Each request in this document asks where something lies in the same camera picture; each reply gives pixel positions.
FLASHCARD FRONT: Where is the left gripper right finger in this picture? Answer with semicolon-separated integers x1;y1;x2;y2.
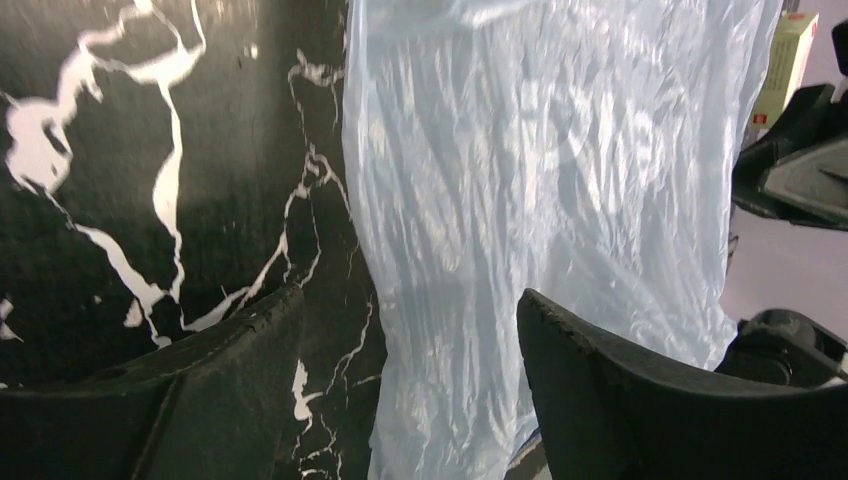
517;289;847;479

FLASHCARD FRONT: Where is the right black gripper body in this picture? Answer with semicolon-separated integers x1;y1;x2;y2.
731;19;848;232

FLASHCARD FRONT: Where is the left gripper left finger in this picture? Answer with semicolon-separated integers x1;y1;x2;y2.
1;286;305;479

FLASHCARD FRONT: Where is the light blue plastic bag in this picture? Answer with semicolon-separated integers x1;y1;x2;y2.
342;1;782;479

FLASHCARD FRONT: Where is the small cream cardboard box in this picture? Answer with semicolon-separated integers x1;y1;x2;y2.
749;12;819;129

